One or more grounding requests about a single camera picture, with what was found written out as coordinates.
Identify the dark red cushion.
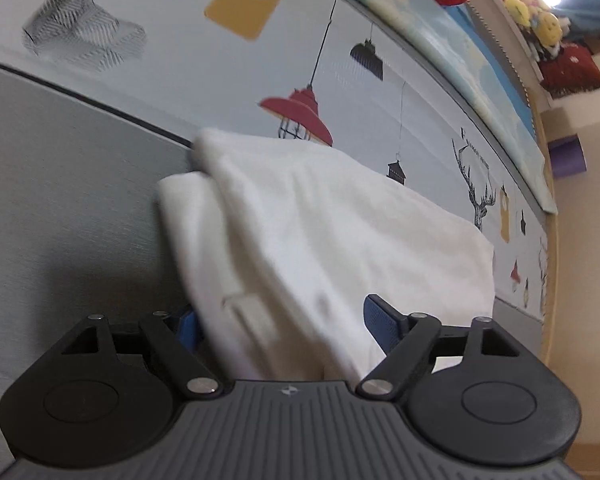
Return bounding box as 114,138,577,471
538,41,600,99

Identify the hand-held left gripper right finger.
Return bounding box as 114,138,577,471
356,295,526,402

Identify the purple box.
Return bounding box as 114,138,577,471
550,135,589,179

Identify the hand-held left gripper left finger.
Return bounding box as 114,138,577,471
60,310,224,400

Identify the light blue patterned mat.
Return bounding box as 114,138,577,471
300,0,559,216

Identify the blue cloth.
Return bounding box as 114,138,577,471
447,4,487,62

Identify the white t-shirt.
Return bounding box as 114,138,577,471
155,127,496,386

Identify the yellow round face plush toy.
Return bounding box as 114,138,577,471
534,9,564,45

